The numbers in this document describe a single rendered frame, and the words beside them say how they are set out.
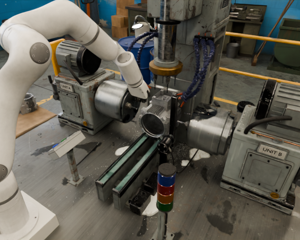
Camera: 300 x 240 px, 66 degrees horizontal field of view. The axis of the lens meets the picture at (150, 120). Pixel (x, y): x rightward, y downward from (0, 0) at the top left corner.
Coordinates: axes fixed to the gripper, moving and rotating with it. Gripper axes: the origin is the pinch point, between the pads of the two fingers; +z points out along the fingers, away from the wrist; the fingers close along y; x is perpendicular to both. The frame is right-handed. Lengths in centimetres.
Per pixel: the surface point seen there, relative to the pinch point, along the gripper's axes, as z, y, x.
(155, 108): 7.5, 5.2, -0.2
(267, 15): 290, 8, 434
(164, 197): -19, 37, -44
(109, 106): 7.3, -22.3, -7.4
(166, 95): 13.8, 4.6, 13.8
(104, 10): 321, -468, 430
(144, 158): 12.9, 10.7, -27.4
